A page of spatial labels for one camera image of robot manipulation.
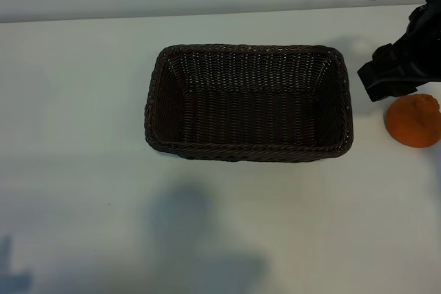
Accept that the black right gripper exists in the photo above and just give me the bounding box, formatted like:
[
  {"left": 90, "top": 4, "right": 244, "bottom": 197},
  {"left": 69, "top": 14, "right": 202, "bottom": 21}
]
[{"left": 356, "top": 1, "right": 441, "bottom": 103}]

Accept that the orange mandarin fruit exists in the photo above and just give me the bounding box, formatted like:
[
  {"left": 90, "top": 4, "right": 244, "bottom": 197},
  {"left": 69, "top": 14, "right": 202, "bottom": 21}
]
[{"left": 384, "top": 94, "right": 441, "bottom": 149}]

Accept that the dark brown wicker basket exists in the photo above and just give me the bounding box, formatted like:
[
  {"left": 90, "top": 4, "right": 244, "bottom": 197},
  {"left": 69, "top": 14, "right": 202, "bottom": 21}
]
[{"left": 143, "top": 44, "right": 355, "bottom": 163}]

